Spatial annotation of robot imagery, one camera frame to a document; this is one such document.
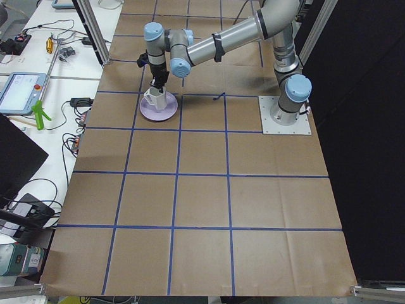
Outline white faceted cup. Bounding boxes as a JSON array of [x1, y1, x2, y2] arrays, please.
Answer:
[[144, 87, 167, 111]]

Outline lilac plate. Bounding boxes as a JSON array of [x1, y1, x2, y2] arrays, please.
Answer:
[[140, 89, 178, 122]]

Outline black power adapter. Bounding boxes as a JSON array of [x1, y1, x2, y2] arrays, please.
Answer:
[[70, 98, 94, 108]]

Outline yellow tool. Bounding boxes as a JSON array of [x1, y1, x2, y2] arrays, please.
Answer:
[[46, 37, 54, 54]]

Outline brown paper table cover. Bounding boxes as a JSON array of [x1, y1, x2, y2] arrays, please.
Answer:
[[41, 1, 356, 296]]

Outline blue teach pendant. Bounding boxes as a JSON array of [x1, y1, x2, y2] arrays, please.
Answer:
[[1, 72, 46, 115]]

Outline black monitor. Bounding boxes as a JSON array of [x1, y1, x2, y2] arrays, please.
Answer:
[[1, 115, 48, 208]]

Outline aluminium frame post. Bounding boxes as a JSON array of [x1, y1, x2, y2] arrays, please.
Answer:
[[72, 0, 111, 67]]

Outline green-handled reacher stick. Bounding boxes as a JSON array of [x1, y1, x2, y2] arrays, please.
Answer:
[[32, 39, 62, 130]]

